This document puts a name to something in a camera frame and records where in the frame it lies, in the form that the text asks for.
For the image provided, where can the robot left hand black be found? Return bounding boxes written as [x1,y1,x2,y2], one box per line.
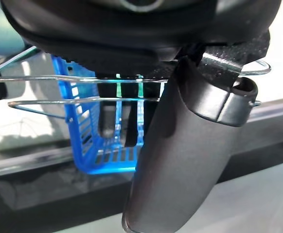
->
[0,0,282,233]

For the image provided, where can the blue plastic shopping basket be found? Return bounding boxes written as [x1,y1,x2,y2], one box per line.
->
[51,54,167,175]

